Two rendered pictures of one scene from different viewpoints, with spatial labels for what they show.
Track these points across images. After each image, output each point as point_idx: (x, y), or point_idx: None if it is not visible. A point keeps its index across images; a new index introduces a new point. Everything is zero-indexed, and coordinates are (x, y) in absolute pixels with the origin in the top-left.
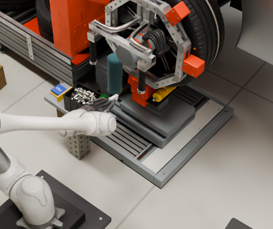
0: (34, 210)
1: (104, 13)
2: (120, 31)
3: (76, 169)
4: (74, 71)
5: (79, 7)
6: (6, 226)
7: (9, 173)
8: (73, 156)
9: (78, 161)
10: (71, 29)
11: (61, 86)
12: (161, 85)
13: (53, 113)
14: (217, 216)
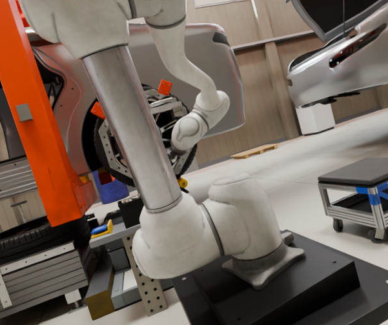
0: (267, 201)
1: (81, 184)
2: (116, 160)
3: (175, 313)
4: (80, 257)
5: (66, 160)
6: (252, 304)
7: (188, 195)
8: (157, 313)
9: (166, 310)
10: (70, 180)
11: (97, 227)
12: (183, 162)
13: (84, 324)
14: (296, 231)
